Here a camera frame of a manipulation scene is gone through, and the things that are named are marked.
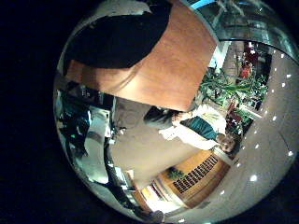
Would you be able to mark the red flowering plant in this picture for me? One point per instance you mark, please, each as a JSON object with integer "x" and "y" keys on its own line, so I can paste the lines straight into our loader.
{"x": 238, "y": 119}

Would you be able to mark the black piece of clothing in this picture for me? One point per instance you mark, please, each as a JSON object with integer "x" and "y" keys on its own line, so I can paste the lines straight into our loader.
{"x": 118, "y": 40}

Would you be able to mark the large green leafy plant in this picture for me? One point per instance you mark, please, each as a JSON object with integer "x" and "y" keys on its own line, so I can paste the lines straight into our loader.
{"x": 229, "y": 87}

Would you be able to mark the small green potted plant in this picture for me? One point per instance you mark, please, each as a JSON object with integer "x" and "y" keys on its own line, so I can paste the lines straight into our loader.
{"x": 175, "y": 173}

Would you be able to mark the wooden slatted counter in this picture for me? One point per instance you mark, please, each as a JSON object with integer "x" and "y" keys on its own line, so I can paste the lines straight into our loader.
{"x": 202, "y": 177}

